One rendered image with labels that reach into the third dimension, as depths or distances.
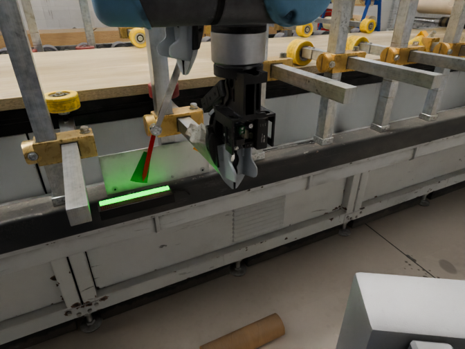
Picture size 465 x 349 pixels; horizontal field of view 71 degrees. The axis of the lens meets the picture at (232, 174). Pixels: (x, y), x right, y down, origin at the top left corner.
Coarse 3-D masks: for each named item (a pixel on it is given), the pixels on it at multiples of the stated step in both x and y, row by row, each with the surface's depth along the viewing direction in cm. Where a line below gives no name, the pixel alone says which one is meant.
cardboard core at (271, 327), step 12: (252, 324) 117; (264, 324) 116; (276, 324) 117; (228, 336) 113; (240, 336) 112; (252, 336) 113; (264, 336) 114; (276, 336) 116; (204, 348) 109; (216, 348) 109; (228, 348) 109; (240, 348) 110; (252, 348) 113
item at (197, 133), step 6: (192, 126) 68; (198, 126) 67; (204, 126) 67; (186, 132) 66; (192, 132) 66; (198, 132) 64; (204, 132) 65; (192, 138) 64; (198, 138) 63; (204, 138) 64
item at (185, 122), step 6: (180, 120) 74; (186, 120) 74; (192, 120) 74; (180, 126) 75; (186, 126) 71; (192, 144) 69; (198, 144) 66; (204, 144) 63; (198, 150) 67; (204, 150) 63; (204, 156) 64; (234, 156) 58; (210, 162) 61; (216, 168) 59
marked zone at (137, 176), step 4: (144, 152) 76; (144, 156) 76; (140, 160) 76; (144, 160) 76; (140, 164) 77; (144, 164) 77; (136, 168) 77; (140, 168) 77; (148, 168) 78; (136, 172) 77; (140, 172) 78; (148, 172) 78; (132, 176) 77; (136, 176) 77; (140, 176) 78; (132, 180) 77; (136, 180) 78; (140, 180) 78; (144, 180) 79
